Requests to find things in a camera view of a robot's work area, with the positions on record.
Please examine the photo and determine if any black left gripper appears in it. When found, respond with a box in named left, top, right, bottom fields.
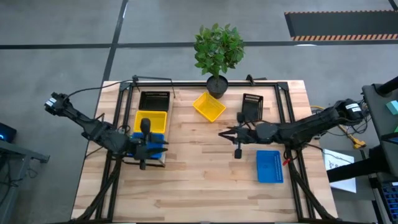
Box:
left=129, top=117, right=170, bottom=171

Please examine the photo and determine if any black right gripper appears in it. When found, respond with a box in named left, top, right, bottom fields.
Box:
left=218, top=111, right=261, bottom=160

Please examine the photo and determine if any blue slotted plastic basket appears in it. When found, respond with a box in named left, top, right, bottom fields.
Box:
left=127, top=131, right=166, bottom=161
left=256, top=149, right=285, bottom=184

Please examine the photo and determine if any yellow slotted plastic basket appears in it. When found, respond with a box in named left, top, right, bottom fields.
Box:
left=133, top=110, right=168, bottom=134
left=192, top=91, right=227, bottom=123

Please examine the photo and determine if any black slotted plastic basket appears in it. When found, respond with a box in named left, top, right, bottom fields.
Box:
left=241, top=93, right=264, bottom=123
left=138, top=90, right=171, bottom=112

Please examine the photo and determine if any black clamp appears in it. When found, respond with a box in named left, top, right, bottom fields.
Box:
left=245, top=73, right=267, bottom=85

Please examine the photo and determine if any green potted plant black pot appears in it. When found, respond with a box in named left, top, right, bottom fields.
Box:
left=193, top=22, right=246, bottom=100

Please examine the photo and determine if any white paper sheet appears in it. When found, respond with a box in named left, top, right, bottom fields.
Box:
left=322, top=148, right=358, bottom=194

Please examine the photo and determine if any grey desk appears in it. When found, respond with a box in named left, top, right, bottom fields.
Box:
left=0, top=139, right=50, bottom=224

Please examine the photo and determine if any black equipment cart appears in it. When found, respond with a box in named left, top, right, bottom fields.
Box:
left=326, top=76, right=398, bottom=184

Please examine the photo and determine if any black device with blue light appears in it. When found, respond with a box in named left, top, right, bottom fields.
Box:
left=0, top=122, right=18, bottom=144

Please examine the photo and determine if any black mat hazard stripe edge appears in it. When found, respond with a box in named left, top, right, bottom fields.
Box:
left=284, top=10, right=398, bottom=42

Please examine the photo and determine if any teal box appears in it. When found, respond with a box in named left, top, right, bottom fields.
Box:
left=385, top=99, right=398, bottom=116

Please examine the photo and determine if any backlit keyboard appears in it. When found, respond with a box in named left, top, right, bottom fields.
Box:
left=379, top=182, right=398, bottom=220

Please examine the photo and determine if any thin black cable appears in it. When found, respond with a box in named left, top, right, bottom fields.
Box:
left=132, top=74, right=177, bottom=99

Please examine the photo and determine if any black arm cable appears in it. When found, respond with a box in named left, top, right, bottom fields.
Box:
left=63, top=79, right=135, bottom=100

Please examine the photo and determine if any yellow cable plug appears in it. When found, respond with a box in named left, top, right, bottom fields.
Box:
left=337, top=124, right=367, bottom=151

